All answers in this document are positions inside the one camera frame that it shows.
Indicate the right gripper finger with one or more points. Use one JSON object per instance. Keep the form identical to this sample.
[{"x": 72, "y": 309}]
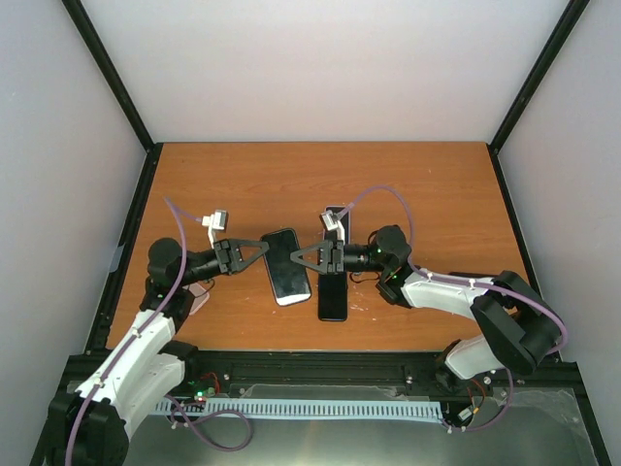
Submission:
[
  {"x": 302, "y": 253},
  {"x": 300, "y": 260}
]

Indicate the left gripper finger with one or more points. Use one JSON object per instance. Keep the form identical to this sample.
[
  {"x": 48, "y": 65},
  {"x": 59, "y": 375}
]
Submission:
[
  {"x": 257, "y": 244},
  {"x": 249, "y": 255}
]

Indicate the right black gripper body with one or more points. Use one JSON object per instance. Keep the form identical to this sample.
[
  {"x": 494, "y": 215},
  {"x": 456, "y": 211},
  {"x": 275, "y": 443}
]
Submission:
[{"x": 337, "y": 266}]

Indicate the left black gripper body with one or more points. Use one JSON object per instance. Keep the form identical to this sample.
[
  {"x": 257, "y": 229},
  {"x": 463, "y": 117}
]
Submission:
[{"x": 223, "y": 255}]

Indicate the white phone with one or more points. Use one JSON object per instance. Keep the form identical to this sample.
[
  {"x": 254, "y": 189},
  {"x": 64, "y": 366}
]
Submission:
[{"x": 336, "y": 227}]

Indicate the dark green phone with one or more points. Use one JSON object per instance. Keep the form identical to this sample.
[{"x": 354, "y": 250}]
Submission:
[{"x": 289, "y": 280}]

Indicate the lavender phone case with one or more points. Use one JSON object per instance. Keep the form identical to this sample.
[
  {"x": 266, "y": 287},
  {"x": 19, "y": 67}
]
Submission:
[{"x": 345, "y": 221}]

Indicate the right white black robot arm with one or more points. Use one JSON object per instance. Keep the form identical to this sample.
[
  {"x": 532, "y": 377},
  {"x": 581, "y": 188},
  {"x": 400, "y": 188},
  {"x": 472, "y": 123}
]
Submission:
[{"x": 517, "y": 328}]

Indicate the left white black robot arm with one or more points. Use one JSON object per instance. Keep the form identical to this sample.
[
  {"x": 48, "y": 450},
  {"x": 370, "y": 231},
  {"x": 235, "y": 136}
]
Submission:
[{"x": 94, "y": 425}]

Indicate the left controller board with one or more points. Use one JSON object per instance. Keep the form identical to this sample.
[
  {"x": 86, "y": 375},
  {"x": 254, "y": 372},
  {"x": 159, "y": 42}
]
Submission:
[{"x": 204, "y": 386}]

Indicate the controller board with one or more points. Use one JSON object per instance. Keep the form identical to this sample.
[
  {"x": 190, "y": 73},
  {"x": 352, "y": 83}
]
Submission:
[
  {"x": 477, "y": 394},
  {"x": 204, "y": 386}
]

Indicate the right controller board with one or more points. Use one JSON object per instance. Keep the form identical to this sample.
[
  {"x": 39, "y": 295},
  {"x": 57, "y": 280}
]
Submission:
[{"x": 477, "y": 394}]

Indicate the black aluminium frame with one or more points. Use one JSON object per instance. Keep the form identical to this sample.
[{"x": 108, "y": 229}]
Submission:
[{"x": 77, "y": 12}]

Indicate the light blue cable duct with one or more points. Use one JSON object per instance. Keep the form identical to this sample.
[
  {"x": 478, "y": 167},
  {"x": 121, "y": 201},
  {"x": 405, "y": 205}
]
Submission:
[{"x": 299, "y": 409}]

